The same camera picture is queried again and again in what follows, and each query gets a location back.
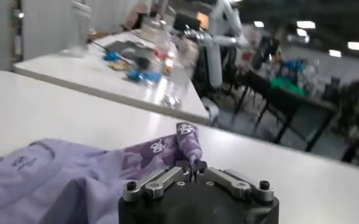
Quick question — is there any black metal table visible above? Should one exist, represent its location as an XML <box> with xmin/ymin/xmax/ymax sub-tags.
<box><xmin>236</xmin><ymin>69</ymin><xmax>339</xmax><ymax>153</ymax></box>

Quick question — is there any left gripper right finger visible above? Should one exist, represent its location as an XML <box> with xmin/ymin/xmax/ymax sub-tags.
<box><xmin>194</xmin><ymin>161</ymin><xmax>274</xmax><ymax>203</ymax></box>

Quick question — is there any tall clear cylinder jar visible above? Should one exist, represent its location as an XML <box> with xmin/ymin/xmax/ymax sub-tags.
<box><xmin>71</xmin><ymin>1</ymin><xmax>93</xmax><ymax>57</ymax></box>

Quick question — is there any blue snack packet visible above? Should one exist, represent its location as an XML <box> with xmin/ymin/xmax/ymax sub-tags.
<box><xmin>127</xmin><ymin>69</ymin><xmax>163</xmax><ymax>84</ymax></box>
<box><xmin>102</xmin><ymin>51</ymin><xmax>122</xmax><ymax>62</ymax></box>

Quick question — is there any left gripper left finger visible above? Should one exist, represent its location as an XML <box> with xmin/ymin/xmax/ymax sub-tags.
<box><xmin>123</xmin><ymin>161</ymin><xmax>193</xmax><ymax>203</ymax></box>

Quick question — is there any clear unlabelled plastic bottle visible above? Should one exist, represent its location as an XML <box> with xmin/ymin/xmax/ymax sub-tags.
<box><xmin>163</xmin><ymin>39</ymin><xmax>198</xmax><ymax>109</ymax></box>

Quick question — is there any white side table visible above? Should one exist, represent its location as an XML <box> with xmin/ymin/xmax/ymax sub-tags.
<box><xmin>13</xmin><ymin>30</ymin><xmax>210</xmax><ymax>126</ymax></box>

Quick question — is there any white humanoid robot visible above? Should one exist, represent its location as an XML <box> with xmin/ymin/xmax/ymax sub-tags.
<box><xmin>183</xmin><ymin>0</ymin><xmax>250</xmax><ymax>127</ymax></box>

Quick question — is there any black computer monitor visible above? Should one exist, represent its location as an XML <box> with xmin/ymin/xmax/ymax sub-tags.
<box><xmin>173</xmin><ymin>13</ymin><xmax>201</xmax><ymax>32</ymax></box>

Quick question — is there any purple t-shirt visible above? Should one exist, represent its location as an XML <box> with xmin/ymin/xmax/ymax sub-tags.
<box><xmin>0</xmin><ymin>122</ymin><xmax>203</xmax><ymax>224</ymax></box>

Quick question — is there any dark grey laptop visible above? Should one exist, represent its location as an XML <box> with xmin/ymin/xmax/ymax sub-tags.
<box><xmin>105</xmin><ymin>41</ymin><xmax>155</xmax><ymax>60</ymax></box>

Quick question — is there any green cloth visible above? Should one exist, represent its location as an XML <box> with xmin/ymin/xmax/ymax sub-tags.
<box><xmin>270</xmin><ymin>76</ymin><xmax>308</xmax><ymax>97</ymax></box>

